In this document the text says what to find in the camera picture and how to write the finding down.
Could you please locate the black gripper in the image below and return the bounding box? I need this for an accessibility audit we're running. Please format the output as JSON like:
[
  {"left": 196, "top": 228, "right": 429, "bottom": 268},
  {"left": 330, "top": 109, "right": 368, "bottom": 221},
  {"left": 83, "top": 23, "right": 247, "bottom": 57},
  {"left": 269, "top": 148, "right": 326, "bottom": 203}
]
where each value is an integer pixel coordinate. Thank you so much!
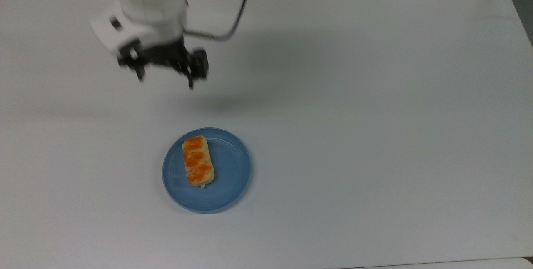
[{"left": 117, "top": 38, "right": 209, "bottom": 91}]

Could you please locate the orange glazed bread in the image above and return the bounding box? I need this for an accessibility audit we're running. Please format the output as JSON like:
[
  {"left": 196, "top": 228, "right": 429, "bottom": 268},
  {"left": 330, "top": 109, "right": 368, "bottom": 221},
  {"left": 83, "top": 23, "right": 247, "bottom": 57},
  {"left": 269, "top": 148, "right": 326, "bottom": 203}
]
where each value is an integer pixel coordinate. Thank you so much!
[{"left": 182, "top": 135, "right": 216, "bottom": 189}]

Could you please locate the blue plate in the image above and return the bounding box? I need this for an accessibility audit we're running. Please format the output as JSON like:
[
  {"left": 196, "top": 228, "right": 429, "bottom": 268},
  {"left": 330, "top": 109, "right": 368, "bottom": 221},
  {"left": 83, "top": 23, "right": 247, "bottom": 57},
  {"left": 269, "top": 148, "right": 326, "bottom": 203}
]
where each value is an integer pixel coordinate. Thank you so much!
[{"left": 162, "top": 127, "right": 252, "bottom": 214}]

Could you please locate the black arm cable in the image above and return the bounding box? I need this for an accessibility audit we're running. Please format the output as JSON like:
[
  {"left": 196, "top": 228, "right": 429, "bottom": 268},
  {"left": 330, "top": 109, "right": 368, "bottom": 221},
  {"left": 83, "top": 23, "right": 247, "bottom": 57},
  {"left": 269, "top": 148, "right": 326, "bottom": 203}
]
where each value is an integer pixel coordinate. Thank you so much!
[{"left": 183, "top": 0, "right": 257, "bottom": 42}]

